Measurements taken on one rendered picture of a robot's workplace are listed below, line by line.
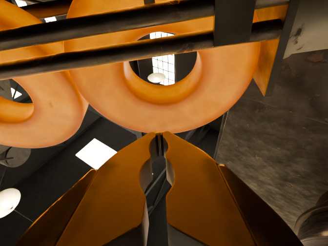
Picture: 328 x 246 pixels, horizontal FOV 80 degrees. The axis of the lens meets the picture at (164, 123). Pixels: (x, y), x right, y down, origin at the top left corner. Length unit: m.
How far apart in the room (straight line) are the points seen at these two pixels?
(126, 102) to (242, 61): 0.11
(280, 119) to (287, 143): 0.07
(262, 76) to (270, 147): 0.41
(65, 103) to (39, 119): 0.04
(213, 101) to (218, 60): 0.04
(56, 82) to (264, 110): 0.42
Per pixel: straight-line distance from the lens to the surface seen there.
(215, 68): 0.17
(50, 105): 0.22
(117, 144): 9.26
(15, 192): 5.25
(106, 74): 0.18
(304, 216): 0.60
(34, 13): 0.22
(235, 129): 0.56
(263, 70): 0.17
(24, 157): 3.10
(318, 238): 0.52
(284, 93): 0.40
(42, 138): 0.26
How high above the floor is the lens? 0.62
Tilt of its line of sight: 46 degrees up
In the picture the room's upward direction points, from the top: 176 degrees clockwise
